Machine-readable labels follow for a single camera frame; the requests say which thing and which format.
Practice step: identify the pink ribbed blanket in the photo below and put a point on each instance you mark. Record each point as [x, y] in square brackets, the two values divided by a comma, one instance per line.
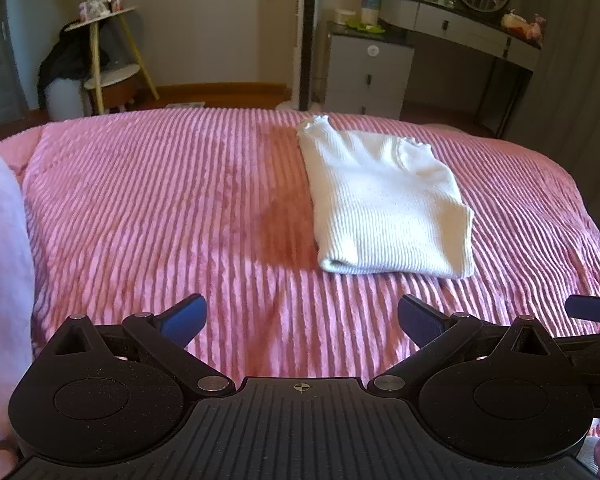
[155, 210]

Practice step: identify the pink cup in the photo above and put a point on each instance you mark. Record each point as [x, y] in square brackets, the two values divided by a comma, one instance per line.
[84, 11]
[116, 1]

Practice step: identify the grey curtain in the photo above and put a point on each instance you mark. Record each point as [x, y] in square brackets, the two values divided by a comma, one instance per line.
[574, 85]

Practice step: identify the grey vanity desk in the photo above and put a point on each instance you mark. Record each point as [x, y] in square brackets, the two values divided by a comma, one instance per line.
[459, 22]

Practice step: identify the pink plush toy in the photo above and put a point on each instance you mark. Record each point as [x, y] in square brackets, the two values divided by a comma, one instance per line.
[522, 24]

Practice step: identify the white two-tier side table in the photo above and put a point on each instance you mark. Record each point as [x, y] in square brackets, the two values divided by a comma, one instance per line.
[110, 77]

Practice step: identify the light pink cloth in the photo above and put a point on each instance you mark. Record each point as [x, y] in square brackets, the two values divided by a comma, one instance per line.
[2, 285]

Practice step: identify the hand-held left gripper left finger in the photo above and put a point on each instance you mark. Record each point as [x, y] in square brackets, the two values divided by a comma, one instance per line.
[182, 321]

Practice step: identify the white bin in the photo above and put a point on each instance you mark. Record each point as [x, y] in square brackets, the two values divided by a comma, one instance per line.
[67, 100]

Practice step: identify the blue and white box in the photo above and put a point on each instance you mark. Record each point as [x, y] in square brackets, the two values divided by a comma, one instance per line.
[372, 9]

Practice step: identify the grey drawer cabinet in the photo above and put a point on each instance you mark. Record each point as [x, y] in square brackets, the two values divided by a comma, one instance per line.
[364, 70]

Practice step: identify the white tower fan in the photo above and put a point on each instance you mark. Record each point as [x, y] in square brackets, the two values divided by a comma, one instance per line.
[307, 35]

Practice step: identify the black bag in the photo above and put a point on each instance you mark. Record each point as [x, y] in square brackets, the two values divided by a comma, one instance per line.
[65, 60]

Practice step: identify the white jar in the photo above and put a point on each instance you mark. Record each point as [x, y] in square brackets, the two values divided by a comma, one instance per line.
[345, 16]

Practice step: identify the brown footstool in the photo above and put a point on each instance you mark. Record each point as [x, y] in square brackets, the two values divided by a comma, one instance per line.
[117, 92]

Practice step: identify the green dish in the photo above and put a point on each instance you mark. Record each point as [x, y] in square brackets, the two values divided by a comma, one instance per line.
[364, 27]

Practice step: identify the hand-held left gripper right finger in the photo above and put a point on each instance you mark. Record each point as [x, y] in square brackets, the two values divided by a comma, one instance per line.
[419, 320]

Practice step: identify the white knit sweater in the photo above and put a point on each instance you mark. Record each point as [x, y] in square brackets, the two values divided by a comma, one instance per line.
[379, 200]

